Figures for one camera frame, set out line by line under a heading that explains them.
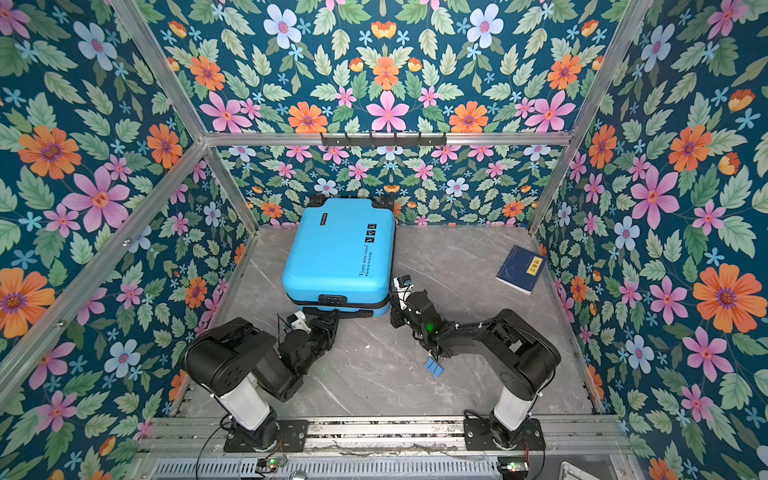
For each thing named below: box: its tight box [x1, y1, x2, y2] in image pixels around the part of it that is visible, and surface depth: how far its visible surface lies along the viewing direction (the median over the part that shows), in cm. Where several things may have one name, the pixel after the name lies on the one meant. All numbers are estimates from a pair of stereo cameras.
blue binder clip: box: [424, 357, 444, 378], surface depth 85 cm
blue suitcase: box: [282, 194, 397, 318], surface depth 89 cm
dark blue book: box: [495, 245, 548, 295], surface depth 107 cm
